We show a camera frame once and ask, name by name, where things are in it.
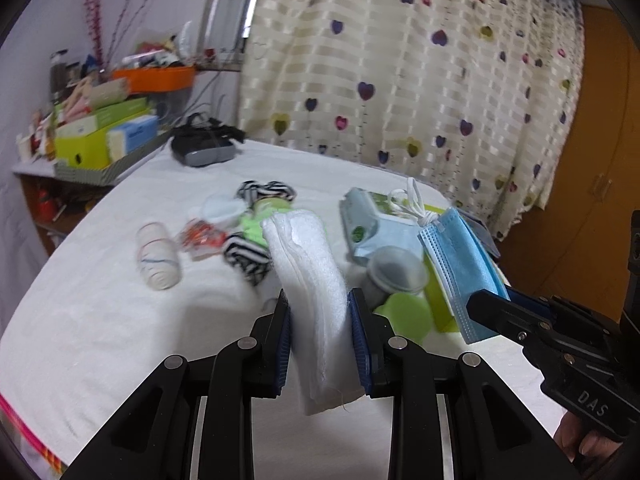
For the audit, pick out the blue tissue pack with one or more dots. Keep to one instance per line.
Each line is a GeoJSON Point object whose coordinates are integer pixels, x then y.
{"type": "Point", "coordinates": [129, 136]}

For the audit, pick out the green lidded jar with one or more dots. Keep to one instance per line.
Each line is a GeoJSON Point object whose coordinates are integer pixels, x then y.
{"type": "Point", "coordinates": [409, 315]}

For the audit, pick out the orange storage bin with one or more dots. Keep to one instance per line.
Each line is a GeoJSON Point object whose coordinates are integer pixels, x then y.
{"type": "Point", "coordinates": [157, 79]}

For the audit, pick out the white towel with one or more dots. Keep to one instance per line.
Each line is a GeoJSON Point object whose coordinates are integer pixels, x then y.
{"type": "Point", "coordinates": [317, 295]}

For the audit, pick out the heart pattern curtain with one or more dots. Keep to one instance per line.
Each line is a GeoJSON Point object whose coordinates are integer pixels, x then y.
{"type": "Point", "coordinates": [473, 97]}

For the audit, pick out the green rabbit pattern towel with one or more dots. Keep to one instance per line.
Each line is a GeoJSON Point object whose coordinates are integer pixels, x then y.
{"type": "Point", "coordinates": [268, 206]}

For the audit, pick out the wet wipes pack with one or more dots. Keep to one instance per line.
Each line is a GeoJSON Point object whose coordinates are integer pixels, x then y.
{"type": "Point", "coordinates": [370, 223]}

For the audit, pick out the green white shallow box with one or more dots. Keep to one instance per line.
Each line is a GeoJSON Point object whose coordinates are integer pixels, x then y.
{"type": "Point", "coordinates": [440, 284]}

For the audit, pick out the green white long box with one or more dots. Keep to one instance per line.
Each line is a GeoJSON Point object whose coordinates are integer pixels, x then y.
{"type": "Point", "coordinates": [101, 118]}

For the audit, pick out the white cotton pads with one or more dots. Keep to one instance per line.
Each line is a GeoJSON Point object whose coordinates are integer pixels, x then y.
{"type": "Point", "coordinates": [219, 210]}

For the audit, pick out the person's right hand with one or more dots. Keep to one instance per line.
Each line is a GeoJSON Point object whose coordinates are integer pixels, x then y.
{"type": "Point", "coordinates": [602, 457]}

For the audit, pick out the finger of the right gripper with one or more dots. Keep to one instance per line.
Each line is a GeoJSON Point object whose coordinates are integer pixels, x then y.
{"type": "Point", "coordinates": [524, 327]}
{"type": "Point", "coordinates": [525, 301]}

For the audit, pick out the black white striped sock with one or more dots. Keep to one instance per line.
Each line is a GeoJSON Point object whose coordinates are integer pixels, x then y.
{"type": "Point", "coordinates": [253, 260]}
{"type": "Point", "coordinates": [252, 191]}

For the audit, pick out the black grey VR headset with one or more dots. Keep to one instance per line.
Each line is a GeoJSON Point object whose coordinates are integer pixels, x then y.
{"type": "Point", "coordinates": [203, 141]}

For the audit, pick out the lime green box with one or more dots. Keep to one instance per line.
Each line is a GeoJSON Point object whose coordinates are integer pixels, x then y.
{"type": "Point", "coordinates": [84, 152]}

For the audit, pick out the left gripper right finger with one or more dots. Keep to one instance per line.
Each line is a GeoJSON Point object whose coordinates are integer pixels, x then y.
{"type": "Point", "coordinates": [449, 408]}

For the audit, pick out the wooden wardrobe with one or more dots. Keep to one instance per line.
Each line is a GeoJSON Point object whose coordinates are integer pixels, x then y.
{"type": "Point", "coordinates": [577, 247]}

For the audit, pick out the beige bandage cloth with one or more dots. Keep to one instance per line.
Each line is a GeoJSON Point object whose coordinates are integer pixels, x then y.
{"type": "Point", "coordinates": [157, 257]}

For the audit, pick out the pink branch decoration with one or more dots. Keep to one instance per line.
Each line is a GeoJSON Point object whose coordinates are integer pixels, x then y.
{"type": "Point", "coordinates": [127, 18]}

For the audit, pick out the blue face mask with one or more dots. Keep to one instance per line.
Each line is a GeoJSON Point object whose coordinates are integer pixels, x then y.
{"type": "Point", "coordinates": [455, 264]}

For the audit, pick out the side shelf table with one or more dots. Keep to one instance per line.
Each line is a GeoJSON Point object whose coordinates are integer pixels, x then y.
{"type": "Point", "coordinates": [56, 207]}

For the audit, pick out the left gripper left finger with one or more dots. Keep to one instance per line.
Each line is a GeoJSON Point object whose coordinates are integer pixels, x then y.
{"type": "Point", "coordinates": [193, 419]}

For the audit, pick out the dark jar clear lid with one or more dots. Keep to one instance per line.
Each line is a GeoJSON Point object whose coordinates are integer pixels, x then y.
{"type": "Point", "coordinates": [392, 270]}

